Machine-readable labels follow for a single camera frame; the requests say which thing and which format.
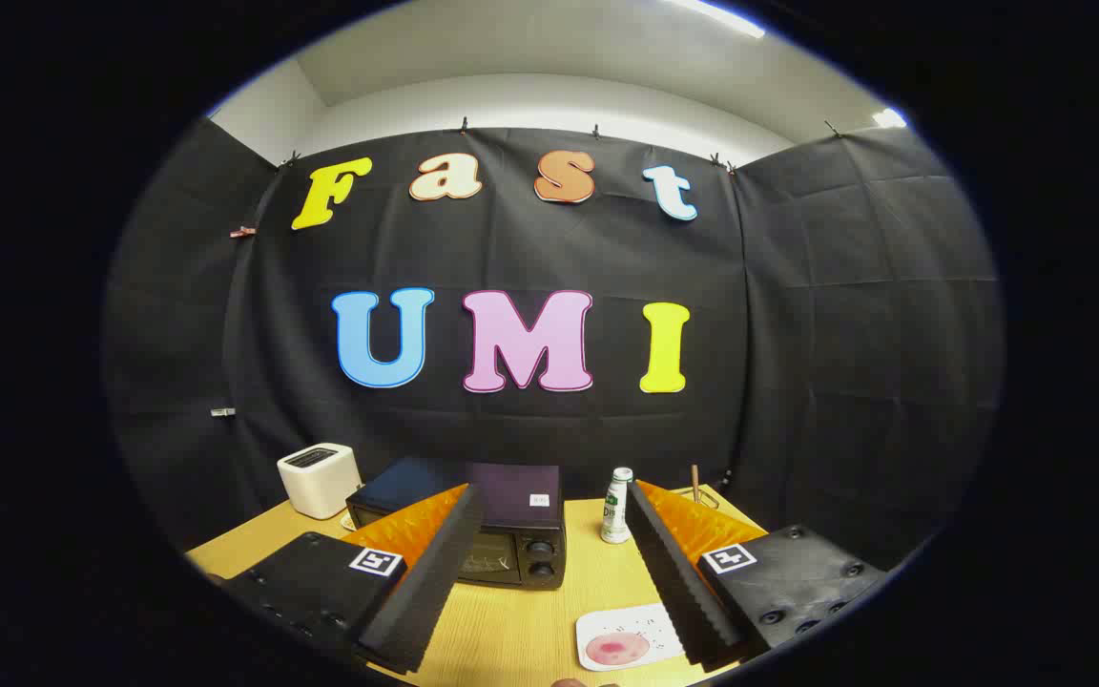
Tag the white pop-up toaster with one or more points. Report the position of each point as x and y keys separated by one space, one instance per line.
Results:
x=321 y=482

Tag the black backdrop cloth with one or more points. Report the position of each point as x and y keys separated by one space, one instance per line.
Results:
x=511 y=248

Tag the white square plate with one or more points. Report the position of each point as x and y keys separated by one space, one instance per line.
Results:
x=607 y=625

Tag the small white dish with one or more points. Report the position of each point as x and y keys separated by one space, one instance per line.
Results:
x=349 y=522

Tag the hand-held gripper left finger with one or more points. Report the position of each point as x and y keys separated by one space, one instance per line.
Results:
x=435 y=582

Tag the white bottle green label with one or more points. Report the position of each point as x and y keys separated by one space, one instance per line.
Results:
x=616 y=515

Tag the wooden stick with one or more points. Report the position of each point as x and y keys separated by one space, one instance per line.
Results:
x=694 y=482

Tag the black toaster oven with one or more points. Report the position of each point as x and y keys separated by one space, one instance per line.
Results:
x=511 y=496

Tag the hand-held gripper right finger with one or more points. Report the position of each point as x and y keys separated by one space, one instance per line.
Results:
x=678 y=582

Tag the pink round meat slice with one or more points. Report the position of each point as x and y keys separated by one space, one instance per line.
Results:
x=616 y=650

